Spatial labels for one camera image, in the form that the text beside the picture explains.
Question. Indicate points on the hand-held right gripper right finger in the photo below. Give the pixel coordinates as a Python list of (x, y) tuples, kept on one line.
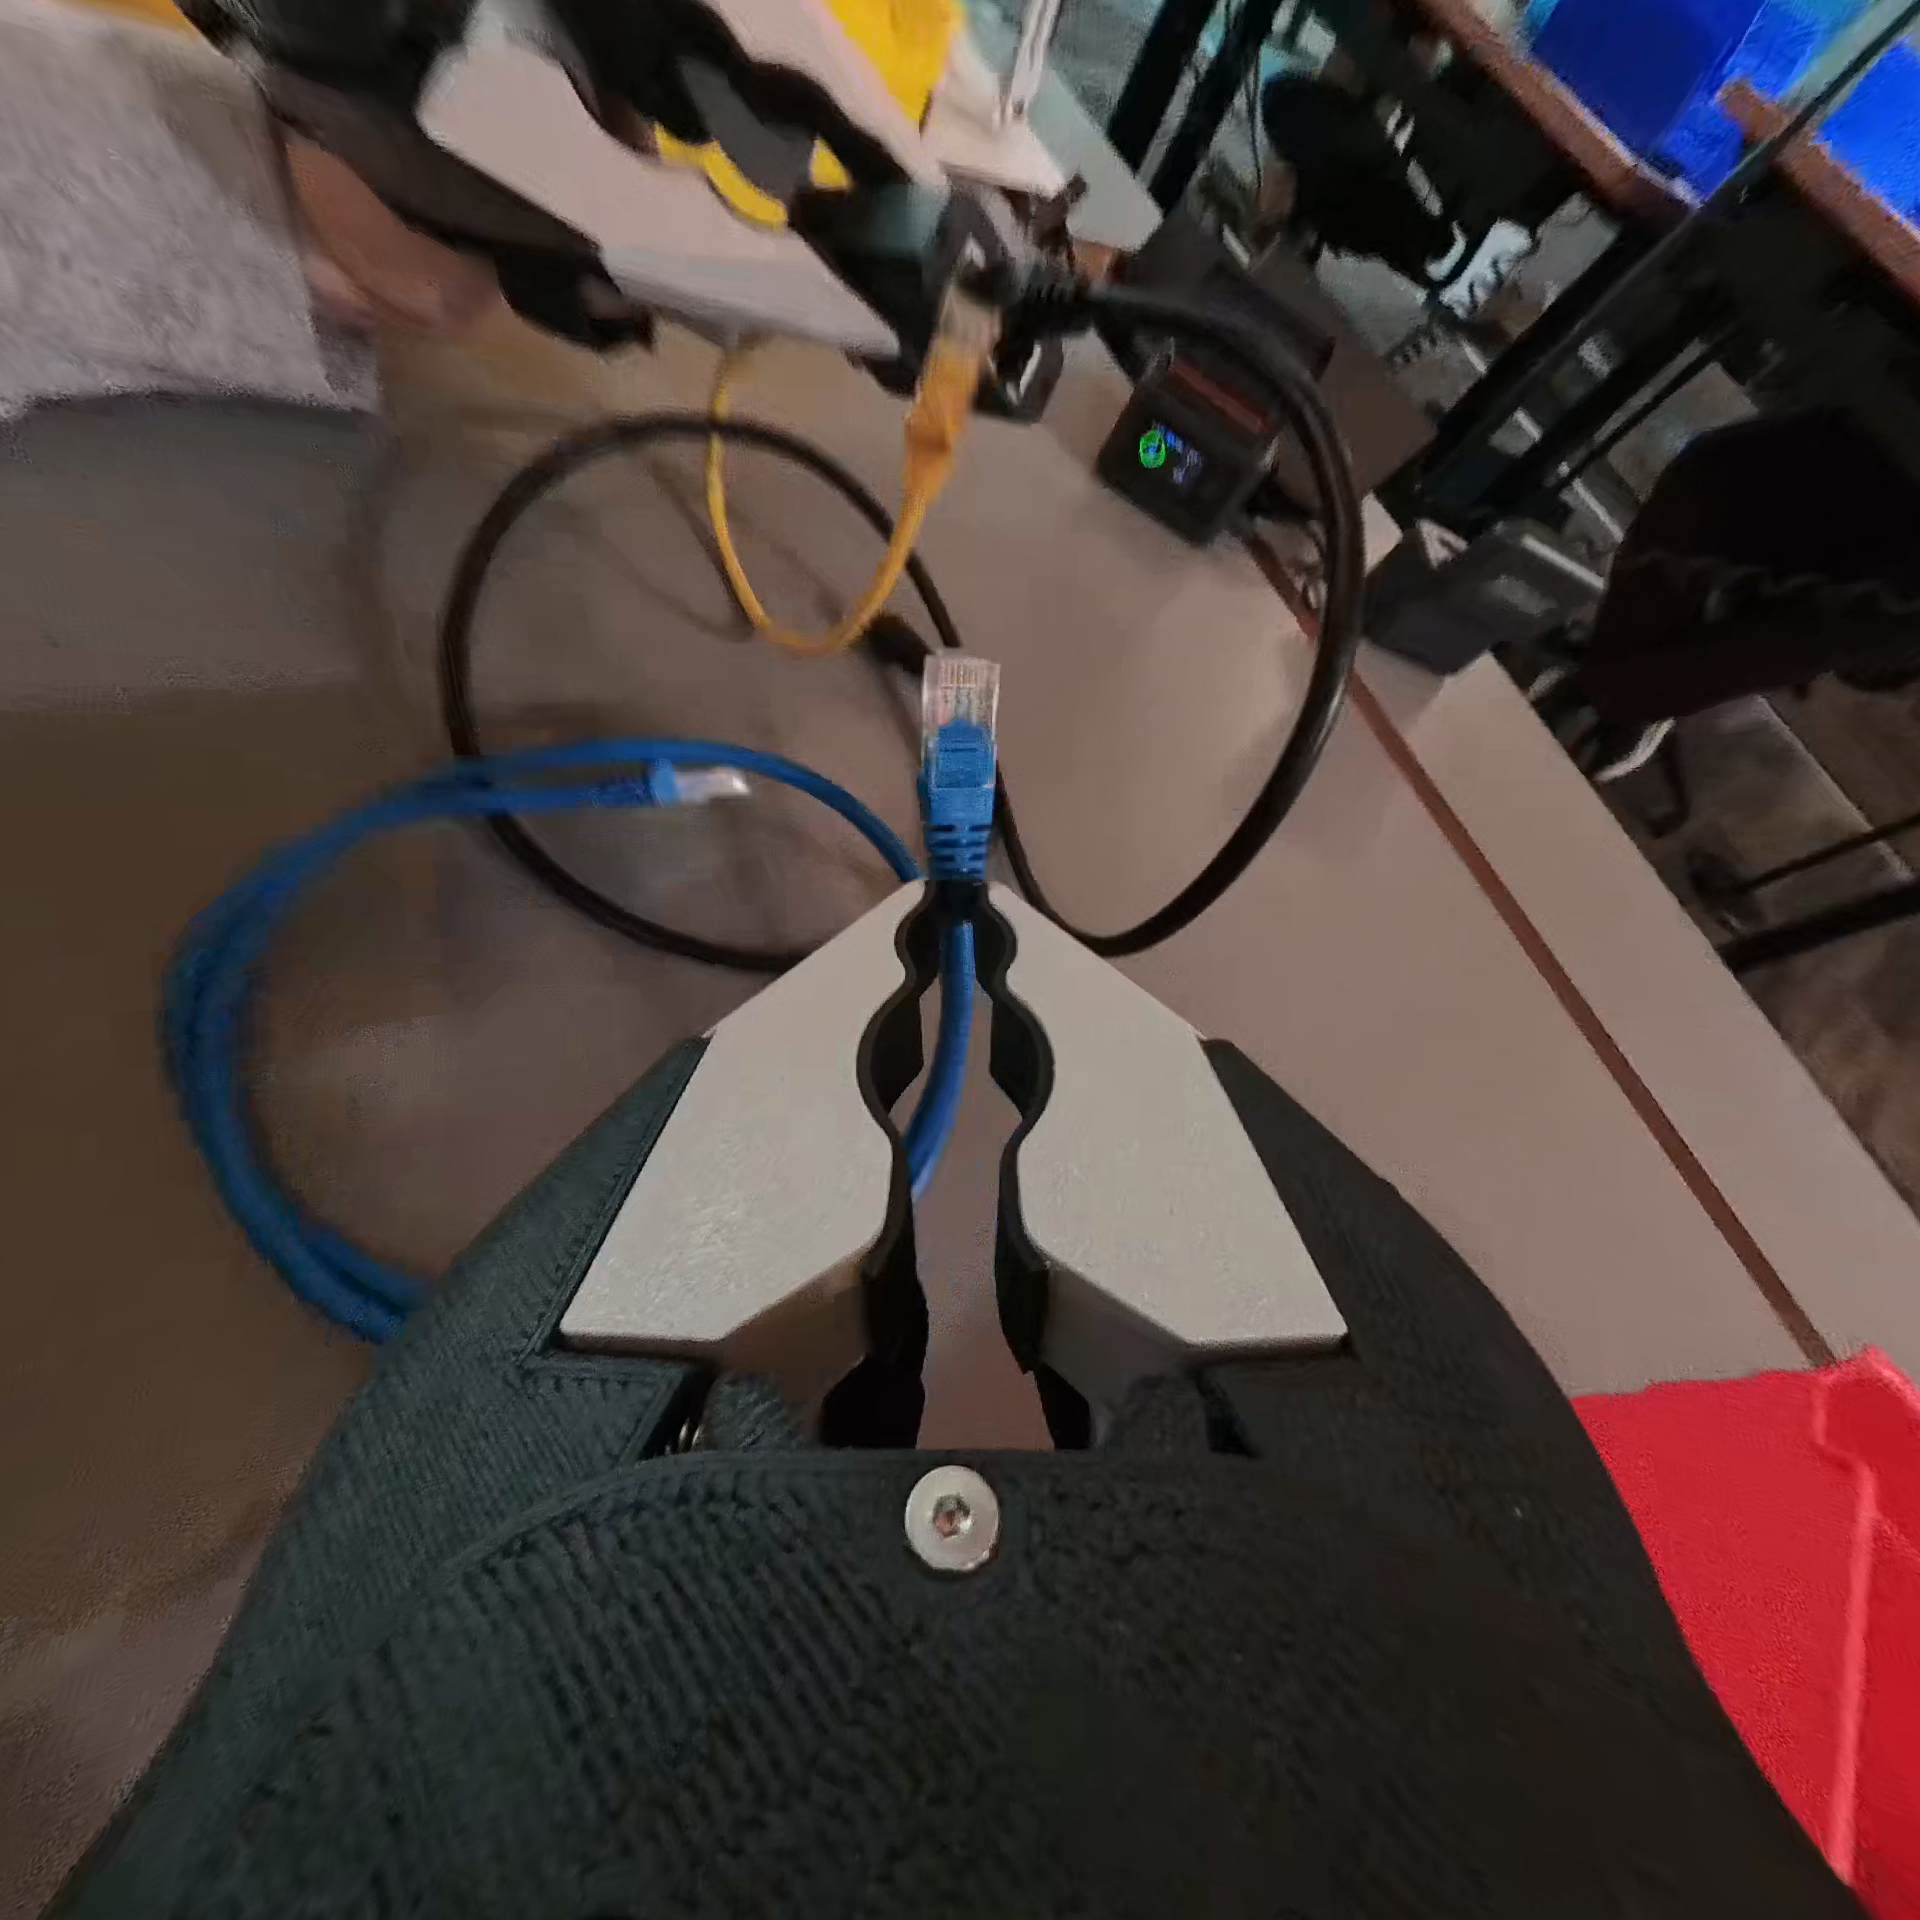
[(1170, 1186)]

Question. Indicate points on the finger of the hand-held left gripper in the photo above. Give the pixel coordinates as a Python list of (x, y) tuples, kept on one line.
[(990, 135), (675, 211)]

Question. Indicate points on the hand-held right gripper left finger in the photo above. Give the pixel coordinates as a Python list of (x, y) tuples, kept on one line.
[(750, 1186)]

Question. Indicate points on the black ethernet adapter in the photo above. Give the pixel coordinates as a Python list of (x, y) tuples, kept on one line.
[(902, 255)]

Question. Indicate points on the red plastic bin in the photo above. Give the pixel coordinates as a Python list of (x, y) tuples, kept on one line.
[(1769, 1577)]

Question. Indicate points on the person's left forearm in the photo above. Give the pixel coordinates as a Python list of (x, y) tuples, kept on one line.
[(136, 225)]

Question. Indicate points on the black battery charger case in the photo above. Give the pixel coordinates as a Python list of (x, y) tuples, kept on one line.
[(1201, 482)]

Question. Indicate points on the small black charger box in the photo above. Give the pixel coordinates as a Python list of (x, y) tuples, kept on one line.
[(1463, 599)]

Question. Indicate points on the blue plastic bin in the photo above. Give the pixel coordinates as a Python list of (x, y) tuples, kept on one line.
[(1874, 107), (1650, 77)]

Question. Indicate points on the brown top black frame desk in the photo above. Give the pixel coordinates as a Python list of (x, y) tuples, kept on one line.
[(1590, 121)]

